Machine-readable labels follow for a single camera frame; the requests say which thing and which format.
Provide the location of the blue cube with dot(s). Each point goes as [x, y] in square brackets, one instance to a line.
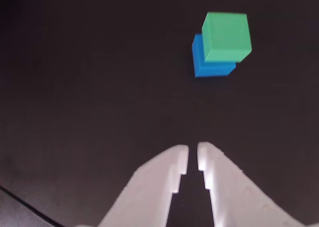
[209, 67]

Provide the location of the green cube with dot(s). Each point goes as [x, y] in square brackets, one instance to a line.
[226, 36]

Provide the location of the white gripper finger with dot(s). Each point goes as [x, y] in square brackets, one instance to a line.
[234, 194]
[152, 189]

